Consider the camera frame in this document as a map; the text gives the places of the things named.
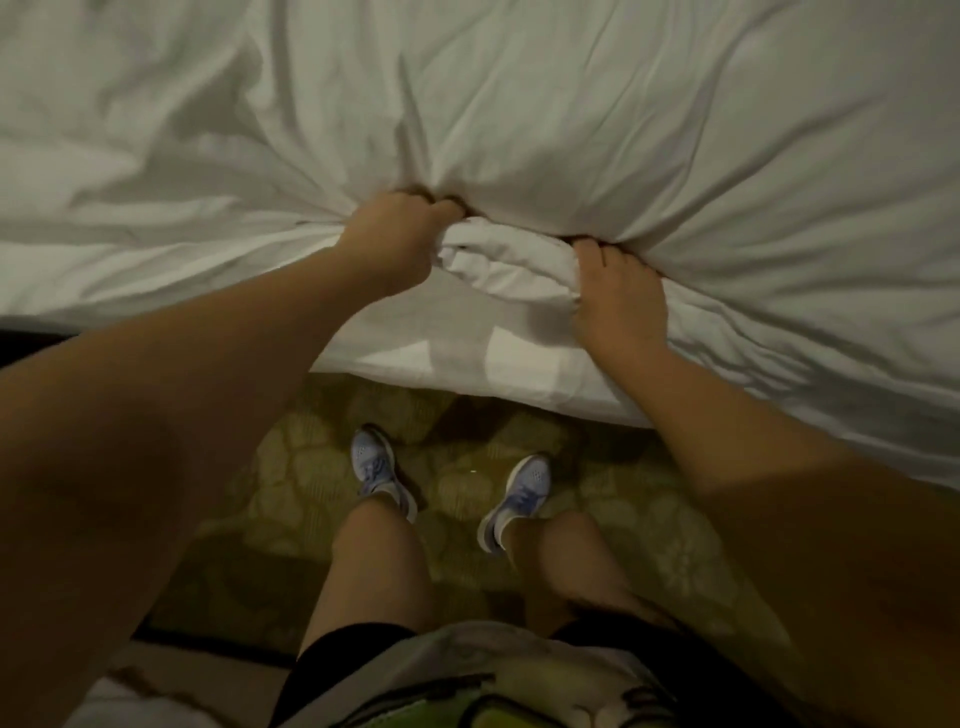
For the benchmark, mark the person's left dark sneaker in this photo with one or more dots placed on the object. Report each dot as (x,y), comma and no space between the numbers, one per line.
(378,468)

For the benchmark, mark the person's leg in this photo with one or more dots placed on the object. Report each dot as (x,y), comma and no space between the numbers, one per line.
(372,578)
(578,570)

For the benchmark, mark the person's left forearm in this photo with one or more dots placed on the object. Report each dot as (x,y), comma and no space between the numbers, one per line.
(150,465)

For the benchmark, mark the person's right forearm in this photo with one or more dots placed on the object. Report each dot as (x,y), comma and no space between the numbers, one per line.
(810,510)

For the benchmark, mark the person's right hand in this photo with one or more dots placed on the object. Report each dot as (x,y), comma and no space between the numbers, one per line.
(618,308)

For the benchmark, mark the person's left leg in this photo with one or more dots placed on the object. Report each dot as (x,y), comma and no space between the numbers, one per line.
(372,578)

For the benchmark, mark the white duvet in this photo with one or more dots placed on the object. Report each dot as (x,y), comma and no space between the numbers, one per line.
(525,135)

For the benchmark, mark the person's left hand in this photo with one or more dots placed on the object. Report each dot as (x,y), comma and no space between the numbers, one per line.
(393,240)

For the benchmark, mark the person's white printed shirt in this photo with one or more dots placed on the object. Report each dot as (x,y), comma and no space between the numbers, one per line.
(510,675)

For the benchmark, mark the person's right leg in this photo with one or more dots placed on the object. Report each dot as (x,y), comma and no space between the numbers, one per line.
(578,570)

